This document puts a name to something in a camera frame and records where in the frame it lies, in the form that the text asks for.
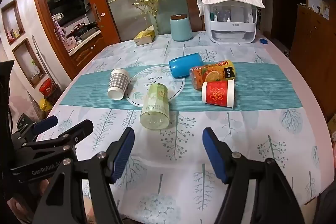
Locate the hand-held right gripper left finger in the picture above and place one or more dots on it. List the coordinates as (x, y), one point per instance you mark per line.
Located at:
(121, 158)

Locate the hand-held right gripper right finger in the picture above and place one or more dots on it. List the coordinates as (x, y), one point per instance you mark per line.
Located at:
(215, 158)

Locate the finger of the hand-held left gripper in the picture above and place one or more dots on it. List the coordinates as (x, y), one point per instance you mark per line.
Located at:
(78, 131)
(45, 123)

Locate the green clear plastic bottle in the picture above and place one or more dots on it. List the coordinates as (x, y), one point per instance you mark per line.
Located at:
(155, 108)

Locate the grey checked paper cup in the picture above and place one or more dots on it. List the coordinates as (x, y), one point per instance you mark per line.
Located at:
(118, 83)

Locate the red and white cup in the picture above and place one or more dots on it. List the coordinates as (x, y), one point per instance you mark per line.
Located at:
(218, 94)

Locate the orange juice bottle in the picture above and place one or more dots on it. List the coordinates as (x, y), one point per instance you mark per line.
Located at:
(212, 74)

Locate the blue plastic cup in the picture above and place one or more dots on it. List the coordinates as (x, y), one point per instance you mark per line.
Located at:
(185, 65)

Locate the white cup sterilizer cabinet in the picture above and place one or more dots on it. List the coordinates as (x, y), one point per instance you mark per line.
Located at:
(231, 27)

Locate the person's left hand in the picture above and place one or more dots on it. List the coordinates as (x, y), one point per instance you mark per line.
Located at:
(18, 209)

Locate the yellow bag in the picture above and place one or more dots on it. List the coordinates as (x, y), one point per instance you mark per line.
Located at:
(46, 106)

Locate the tree print tablecloth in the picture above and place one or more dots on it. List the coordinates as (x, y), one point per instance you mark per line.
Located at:
(183, 161)

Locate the red bucket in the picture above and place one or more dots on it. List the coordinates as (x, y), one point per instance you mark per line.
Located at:
(46, 87)

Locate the wooden kitchen counter cabinet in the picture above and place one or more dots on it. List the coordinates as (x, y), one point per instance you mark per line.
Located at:
(88, 49)

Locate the pink hanging cloth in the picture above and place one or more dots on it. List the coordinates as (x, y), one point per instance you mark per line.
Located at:
(60, 29)

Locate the yellow tissue box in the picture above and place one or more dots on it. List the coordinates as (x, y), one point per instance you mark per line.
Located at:
(144, 37)

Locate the blue bottle cap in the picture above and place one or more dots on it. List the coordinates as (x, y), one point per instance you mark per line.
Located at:
(263, 41)

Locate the light blue canister brown lid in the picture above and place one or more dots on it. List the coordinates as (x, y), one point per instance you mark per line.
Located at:
(181, 28)

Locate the dark wooden cabinet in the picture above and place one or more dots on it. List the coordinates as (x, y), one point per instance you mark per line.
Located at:
(312, 56)

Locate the wooden wall niche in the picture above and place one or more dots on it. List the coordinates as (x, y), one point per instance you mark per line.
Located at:
(13, 20)
(29, 64)

